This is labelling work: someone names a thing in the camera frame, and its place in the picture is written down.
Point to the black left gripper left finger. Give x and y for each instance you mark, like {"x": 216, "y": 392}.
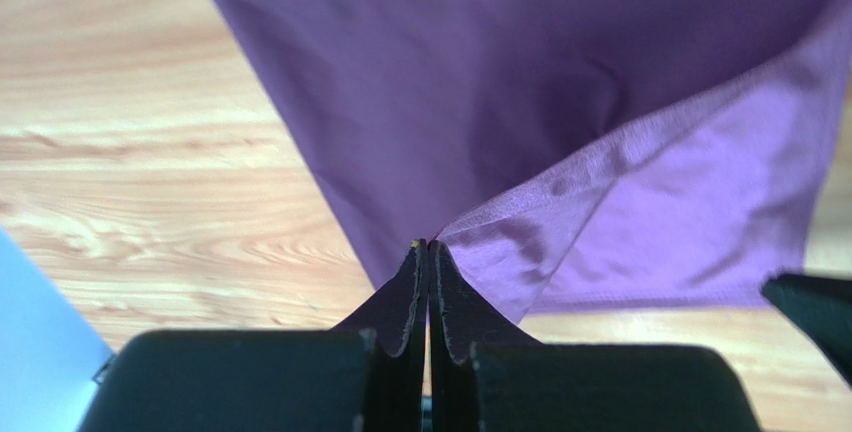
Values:
{"x": 364, "y": 374}

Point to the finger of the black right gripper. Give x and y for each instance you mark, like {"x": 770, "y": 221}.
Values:
{"x": 820, "y": 307}

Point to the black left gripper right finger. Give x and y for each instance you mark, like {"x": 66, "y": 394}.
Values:
{"x": 489, "y": 375}

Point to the purple cloth napkin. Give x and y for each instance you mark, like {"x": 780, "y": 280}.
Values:
{"x": 573, "y": 154}

